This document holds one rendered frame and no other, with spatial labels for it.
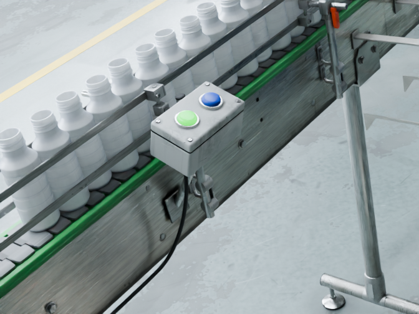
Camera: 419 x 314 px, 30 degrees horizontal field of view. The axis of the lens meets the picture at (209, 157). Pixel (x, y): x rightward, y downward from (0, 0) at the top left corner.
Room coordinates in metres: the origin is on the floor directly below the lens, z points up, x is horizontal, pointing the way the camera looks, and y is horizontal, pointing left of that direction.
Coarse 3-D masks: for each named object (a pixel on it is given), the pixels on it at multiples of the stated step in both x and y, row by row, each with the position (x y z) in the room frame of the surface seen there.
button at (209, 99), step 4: (208, 92) 1.11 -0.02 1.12; (212, 92) 1.11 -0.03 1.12; (204, 96) 1.10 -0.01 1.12; (208, 96) 1.10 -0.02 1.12; (212, 96) 1.10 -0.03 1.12; (216, 96) 1.10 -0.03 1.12; (204, 100) 1.09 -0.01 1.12; (208, 100) 1.09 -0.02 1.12; (212, 100) 1.09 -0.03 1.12; (216, 100) 1.09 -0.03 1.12; (220, 100) 1.09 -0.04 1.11; (208, 104) 1.08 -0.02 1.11; (212, 104) 1.08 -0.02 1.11; (216, 104) 1.08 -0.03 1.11
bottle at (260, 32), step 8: (248, 0) 1.44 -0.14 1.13; (256, 0) 1.44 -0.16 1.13; (248, 8) 1.43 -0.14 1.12; (256, 8) 1.43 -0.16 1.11; (264, 16) 1.45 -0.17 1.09; (256, 24) 1.43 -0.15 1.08; (264, 24) 1.44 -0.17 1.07; (256, 32) 1.43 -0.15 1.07; (264, 32) 1.44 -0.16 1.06; (256, 40) 1.43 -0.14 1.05; (264, 40) 1.43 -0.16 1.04; (256, 48) 1.43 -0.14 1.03; (264, 56) 1.43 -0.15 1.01
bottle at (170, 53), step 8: (160, 32) 1.31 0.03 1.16; (168, 32) 1.31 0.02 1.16; (160, 40) 1.28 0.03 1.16; (168, 40) 1.28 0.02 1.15; (176, 40) 1.29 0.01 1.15; (160, 48) 1.28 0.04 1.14; (168, 48) 1.28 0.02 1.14; (176, 48) 1.28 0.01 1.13; (160, 56) 1.28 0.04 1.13; (168, 56) 1.27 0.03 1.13; (176, 56) 1.27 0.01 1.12; (184, 56) 1.28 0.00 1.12; (168, 64) 1.26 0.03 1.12; (176, 64) 1.27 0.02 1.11; (184, 72) 1.27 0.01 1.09; (176, 80) 1.26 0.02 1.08; (184, 80) 1.27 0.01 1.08; (192, 80) 1.29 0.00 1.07; (176, 88) 1.27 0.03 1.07; (184, 88) 1.27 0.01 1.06; (192, 88) 1.28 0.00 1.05
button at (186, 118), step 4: (180, 112) 1.06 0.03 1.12; (184, 112) 1.06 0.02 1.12; (188, 112) 1.06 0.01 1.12; (192, 112) 1.06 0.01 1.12; (180, 116) 1.05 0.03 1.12; (184, 116) 1.05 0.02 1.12; (188, 116) 1.05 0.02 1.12; (192, 116) 1.05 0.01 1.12; (180, 120) 1.05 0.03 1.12; (184, 120) 1.04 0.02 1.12; (188, 120) 1.04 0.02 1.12; (192, 120) 1.04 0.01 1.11; (196, 120) 1.05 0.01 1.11; (184, 124) 1.04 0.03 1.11; (188, 124) 1.04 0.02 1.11; (192, 124) 1.04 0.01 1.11
